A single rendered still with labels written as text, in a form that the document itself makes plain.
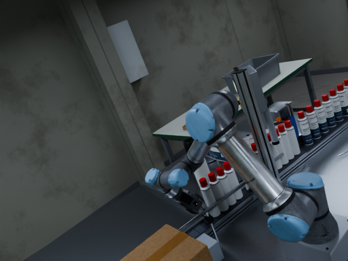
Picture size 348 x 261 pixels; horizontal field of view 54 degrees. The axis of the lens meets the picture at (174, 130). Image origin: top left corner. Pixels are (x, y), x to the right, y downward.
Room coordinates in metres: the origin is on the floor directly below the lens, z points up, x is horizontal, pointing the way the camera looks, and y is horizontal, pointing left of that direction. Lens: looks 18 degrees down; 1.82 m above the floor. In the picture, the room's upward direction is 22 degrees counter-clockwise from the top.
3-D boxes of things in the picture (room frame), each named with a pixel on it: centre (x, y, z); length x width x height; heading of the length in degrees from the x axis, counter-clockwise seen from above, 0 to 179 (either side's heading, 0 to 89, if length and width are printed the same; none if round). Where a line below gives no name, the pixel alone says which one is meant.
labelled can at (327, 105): (1.84, -0.89, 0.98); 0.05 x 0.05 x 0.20
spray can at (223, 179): (1.46, -0.13, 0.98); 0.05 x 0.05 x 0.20
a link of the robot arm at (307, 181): (1.01, -0.35, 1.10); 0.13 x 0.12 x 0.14; 133
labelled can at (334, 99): (1.87, -0.96, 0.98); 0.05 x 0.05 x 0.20
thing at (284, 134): (1.67, -0.54, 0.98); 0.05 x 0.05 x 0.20
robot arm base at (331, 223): (1.01, -0.35, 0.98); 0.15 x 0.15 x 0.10
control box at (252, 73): (1.50, -0.39, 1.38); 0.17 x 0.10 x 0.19; 171
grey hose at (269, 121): (1.51, -0.44, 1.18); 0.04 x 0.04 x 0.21
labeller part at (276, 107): (1.80, -0.59, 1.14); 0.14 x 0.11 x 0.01; 116
